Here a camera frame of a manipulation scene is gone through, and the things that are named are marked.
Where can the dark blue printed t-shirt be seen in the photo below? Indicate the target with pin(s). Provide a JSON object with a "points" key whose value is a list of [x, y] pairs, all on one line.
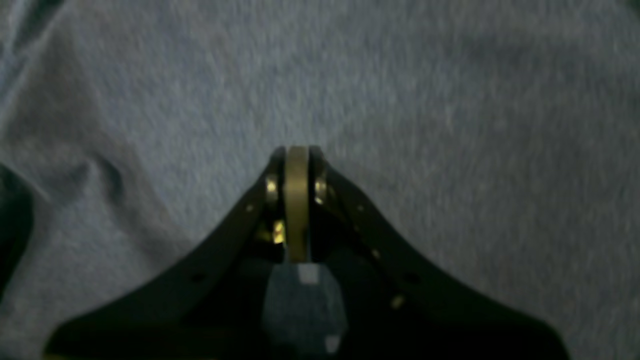
{"points": [[500, 136]]}

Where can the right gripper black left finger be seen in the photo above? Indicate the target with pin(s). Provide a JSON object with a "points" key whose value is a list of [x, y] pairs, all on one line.
{"points": [[207, 306]]}

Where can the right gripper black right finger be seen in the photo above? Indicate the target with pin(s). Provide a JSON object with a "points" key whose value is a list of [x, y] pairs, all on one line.
{"points": [[400, 306]]}

